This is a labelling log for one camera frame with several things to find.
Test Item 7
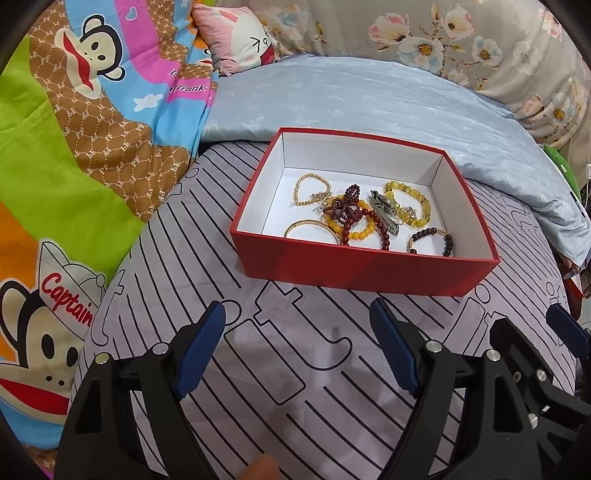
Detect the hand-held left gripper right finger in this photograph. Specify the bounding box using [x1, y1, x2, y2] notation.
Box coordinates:
[370, 297, 544, 480]

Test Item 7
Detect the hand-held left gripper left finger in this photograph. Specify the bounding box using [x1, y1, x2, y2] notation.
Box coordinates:
[58, 300, 227, 480]

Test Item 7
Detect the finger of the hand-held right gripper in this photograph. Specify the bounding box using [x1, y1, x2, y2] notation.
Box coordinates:
[545, 304, 591, 361]
[488, 317, 557, 386]

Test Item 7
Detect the red cardboard box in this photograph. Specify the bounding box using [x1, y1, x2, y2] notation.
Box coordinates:
[229, 127, 502, 296]

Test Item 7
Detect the dark brown bead bracelet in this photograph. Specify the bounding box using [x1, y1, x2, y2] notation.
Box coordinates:
[406, 226, 456, 258]

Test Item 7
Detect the dark red bead bracelet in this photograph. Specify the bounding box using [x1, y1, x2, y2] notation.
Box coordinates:
[322, 203, 393, 251]

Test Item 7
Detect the yellow bead bracelet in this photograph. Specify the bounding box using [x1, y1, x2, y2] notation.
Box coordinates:
[326, 214, 376, 243]

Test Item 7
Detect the silver wristwatch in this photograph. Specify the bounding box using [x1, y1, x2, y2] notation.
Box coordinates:
[369, 189, 402, 237]

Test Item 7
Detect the gold bangle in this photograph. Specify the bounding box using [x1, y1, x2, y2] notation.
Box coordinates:
[283, 217, 343, 246]

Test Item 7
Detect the purple bead bracelet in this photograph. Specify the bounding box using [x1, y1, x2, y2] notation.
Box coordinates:
[329, 183, 366, 222]

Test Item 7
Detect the person's left hand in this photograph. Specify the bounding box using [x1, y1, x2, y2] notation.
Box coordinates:
[242, 453, 280, 480]

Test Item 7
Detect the dark wooden furniture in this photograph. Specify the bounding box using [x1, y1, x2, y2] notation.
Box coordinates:
[561, 265, 591, 320]

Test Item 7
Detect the grey striped bed sheet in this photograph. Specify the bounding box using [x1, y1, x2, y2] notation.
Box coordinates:
[69, 138, 579, 480]

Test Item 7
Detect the green plush toy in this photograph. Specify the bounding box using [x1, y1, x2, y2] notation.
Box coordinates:
[543, 143, 584, 204]

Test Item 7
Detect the cartoon monkey blanket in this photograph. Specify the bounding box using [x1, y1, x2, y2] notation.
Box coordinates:
[0, 0, 219, 464]

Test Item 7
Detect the light blue quilt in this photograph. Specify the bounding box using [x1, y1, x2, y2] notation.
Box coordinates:
[200, 56, 588, 271]

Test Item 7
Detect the floral grey pillow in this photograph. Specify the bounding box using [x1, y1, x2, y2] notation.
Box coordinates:
[216, 0, 591, 154]

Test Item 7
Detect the pink rabbit pillow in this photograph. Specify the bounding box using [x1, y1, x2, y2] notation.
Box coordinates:
[190, 2, 280, 79]

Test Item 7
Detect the yellow-green bead bracelet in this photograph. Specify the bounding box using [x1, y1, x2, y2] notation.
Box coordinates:
[383, 180, 431, 230]

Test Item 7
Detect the gold bead bracelet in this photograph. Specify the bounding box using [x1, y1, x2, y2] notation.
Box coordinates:
[289, 172, 332, 209]

